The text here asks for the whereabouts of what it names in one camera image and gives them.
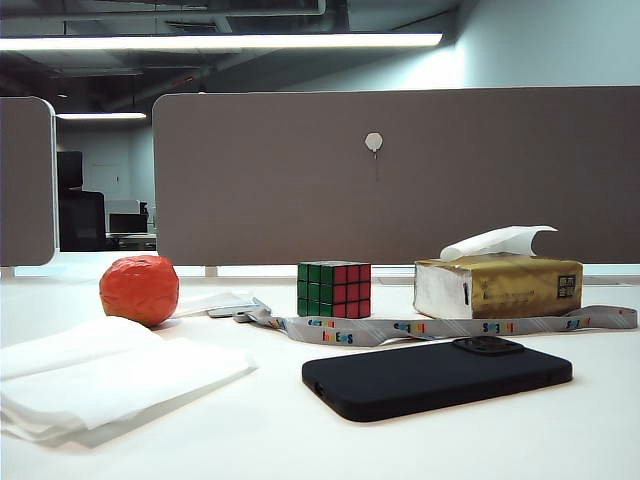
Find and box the white pulled tissue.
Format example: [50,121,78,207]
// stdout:
[173,289,256,319]

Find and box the grey ID card holder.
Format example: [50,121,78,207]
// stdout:
[206,297,273,323]

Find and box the white tissue in box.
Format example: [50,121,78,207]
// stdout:
[439,224,559,262]

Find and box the gold tissue box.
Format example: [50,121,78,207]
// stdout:
[413,256,585,320]

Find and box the white folded tissue stack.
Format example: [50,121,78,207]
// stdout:
[0,315,260,449]

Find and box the wide brown desk partition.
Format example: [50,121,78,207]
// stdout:
[151,85,640,266]

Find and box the Rubik's cube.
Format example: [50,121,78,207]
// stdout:
[296,260,373,319]

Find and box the black smartphone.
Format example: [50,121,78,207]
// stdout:
[301,335,574,424]

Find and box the orange-red wrapped ball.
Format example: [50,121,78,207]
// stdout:
[98,254,180,329]

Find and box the black background monitor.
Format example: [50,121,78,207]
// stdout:
[108,213,151,235]

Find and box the long ceiling light strip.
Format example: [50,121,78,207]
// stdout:
[0,32,445,52]

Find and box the black office chair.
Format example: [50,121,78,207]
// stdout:
[57,151,107,252]

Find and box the short ceiling light strip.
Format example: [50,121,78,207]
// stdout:
[55,111,148,120]

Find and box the narrow brown desk partition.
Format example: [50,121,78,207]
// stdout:
[0,96,56,268]

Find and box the grey printed lanyard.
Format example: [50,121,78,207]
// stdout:
[250,304,639,349]

